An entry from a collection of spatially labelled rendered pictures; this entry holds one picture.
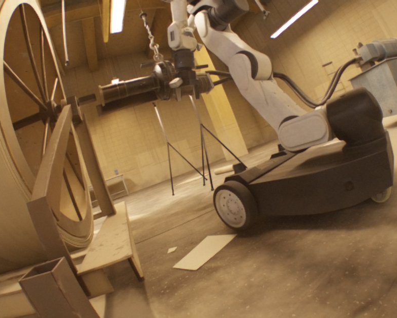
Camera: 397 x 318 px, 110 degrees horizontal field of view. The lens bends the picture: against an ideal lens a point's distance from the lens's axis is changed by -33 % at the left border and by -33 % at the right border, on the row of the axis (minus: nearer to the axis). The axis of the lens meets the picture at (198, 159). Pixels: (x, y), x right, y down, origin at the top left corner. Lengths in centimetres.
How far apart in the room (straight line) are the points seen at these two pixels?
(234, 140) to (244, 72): 504
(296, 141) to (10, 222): 101
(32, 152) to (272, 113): 210
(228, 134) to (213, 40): 489
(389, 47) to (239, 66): 153
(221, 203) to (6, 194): 78
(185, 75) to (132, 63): 1030
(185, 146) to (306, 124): 931
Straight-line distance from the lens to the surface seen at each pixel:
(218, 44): 101
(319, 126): 70
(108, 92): 134
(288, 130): 76
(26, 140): 232
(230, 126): 587
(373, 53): 192
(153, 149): 952
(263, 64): 90
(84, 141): 136
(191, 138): 1009
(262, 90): 85
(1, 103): 72
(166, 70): 136
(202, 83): 148
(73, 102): 133
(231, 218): 84
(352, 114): 70
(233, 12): 101
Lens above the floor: 31
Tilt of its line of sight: level
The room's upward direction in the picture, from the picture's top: 20 degrees counter-clockwise
